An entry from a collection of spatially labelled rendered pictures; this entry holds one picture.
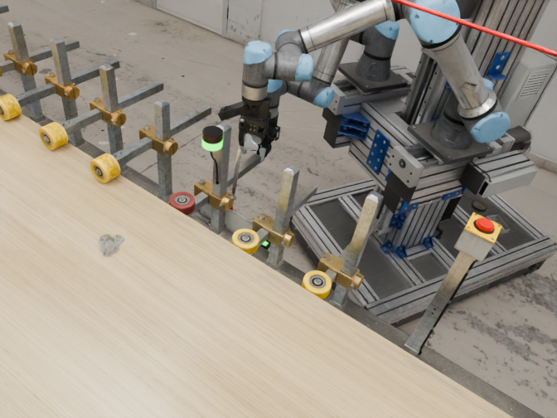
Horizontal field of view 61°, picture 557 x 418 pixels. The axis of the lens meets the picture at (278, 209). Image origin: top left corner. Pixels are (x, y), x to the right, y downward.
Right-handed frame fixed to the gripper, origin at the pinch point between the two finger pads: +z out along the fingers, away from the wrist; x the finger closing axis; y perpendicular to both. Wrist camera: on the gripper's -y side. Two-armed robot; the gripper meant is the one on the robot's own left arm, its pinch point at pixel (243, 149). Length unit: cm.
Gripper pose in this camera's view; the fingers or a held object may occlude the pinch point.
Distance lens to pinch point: 153.2
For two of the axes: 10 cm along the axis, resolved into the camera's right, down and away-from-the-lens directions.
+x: 2.4, -6.3, 7.3
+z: -1.1, 7.3, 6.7
